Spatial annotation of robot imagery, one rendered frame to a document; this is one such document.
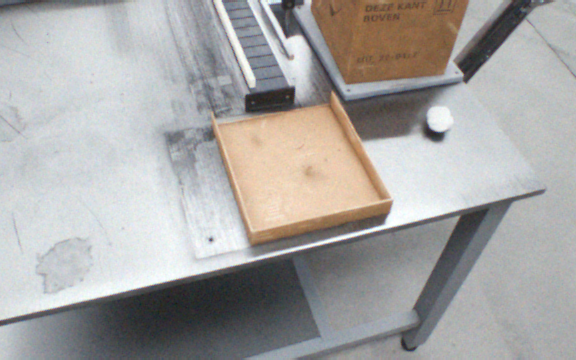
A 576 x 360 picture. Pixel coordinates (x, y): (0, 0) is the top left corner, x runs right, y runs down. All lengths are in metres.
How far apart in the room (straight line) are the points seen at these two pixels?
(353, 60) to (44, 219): 0.67
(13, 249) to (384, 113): 0.76
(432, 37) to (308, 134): 0.34
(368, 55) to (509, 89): 1.71
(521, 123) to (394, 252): 0.99
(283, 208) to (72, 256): 0.37
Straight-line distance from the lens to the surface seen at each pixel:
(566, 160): 2.57
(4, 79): 1.32
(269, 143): 1.06
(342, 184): 1.01
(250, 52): 1.21
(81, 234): 0.97
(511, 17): 1.83
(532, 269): 2.11
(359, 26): 1.10
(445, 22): 1.19
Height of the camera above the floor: 1.60
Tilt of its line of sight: 50 degrees down
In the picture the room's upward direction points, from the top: 5 degrees clockwise
